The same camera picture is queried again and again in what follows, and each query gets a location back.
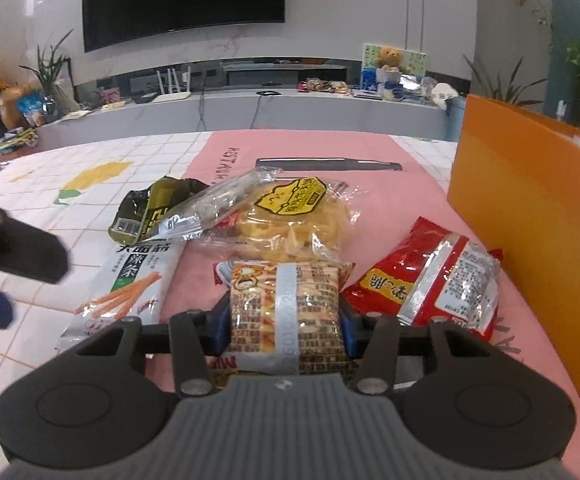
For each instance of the long-leaf potted plant dark pot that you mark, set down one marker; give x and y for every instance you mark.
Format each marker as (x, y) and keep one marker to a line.
(505, 87)

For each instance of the long-leaf plant glass vase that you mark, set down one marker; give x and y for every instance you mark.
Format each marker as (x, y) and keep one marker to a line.
(49, 80)

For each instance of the green picture card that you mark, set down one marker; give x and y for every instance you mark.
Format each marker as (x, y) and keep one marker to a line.
(415, 62)

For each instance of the clear silver snack packet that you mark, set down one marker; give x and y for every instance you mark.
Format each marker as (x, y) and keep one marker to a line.
(209, 210)

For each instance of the white television bench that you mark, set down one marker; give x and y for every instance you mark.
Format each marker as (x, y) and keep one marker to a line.
(250, 112)

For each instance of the white router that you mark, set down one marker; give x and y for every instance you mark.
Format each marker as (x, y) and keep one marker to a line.
(172, 91)

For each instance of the red snack packet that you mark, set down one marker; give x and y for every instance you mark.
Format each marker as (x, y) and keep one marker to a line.
(420, 285)

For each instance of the pink placemat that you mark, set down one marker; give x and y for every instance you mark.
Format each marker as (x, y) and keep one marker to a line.
(400, 195)

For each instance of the orange printed snack packet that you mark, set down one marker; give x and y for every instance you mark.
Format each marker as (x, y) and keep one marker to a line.
(287, 310)

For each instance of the dark green snack packet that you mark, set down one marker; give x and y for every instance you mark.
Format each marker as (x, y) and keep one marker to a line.
(152, 205)

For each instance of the white mask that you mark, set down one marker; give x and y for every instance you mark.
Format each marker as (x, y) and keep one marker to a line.
(444, 95)

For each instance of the pile of wrapped sweets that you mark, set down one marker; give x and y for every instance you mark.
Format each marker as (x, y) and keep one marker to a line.
(322, 86)

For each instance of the orange cardboard box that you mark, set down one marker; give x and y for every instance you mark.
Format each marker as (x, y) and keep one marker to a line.
(530, 210)

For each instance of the dried flowers golden vase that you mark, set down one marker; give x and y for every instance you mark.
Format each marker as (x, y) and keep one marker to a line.
(4, 92)

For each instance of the grey trash bin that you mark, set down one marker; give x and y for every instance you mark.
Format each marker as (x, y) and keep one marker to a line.
(455, 120)

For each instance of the brown teddy bear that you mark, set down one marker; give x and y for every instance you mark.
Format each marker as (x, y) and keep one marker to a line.
(388, 58)

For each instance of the yellow waffle packet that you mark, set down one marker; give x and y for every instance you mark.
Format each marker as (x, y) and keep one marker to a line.
(290, 220)

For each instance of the black wall television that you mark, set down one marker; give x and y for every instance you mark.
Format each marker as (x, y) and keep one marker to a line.
(184, 0)

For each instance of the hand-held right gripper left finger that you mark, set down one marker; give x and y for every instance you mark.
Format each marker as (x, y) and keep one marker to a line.
(219, 331)

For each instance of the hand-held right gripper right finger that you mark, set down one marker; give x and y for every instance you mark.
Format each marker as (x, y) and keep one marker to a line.
(351, 335)

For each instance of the white stick snack packet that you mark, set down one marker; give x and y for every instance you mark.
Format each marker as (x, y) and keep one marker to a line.
(129, 285)

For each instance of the blue box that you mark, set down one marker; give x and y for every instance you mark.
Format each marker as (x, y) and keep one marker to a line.
(369, 78)

